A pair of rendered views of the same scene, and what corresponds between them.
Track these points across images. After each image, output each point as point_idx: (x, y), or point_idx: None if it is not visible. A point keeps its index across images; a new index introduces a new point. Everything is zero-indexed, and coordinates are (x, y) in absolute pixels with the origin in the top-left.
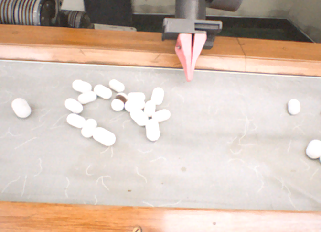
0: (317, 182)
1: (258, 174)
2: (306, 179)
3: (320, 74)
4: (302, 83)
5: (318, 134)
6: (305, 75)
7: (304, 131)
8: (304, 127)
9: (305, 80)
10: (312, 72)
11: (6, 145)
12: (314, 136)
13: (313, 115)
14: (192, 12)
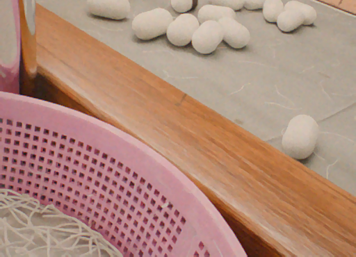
0: None
1: None
2: None
3: (328, 1)
4: None
5: (161, 0)
6: None
7: None
8: None
9: None
10: None
11: None
12: None
13: None
14: None
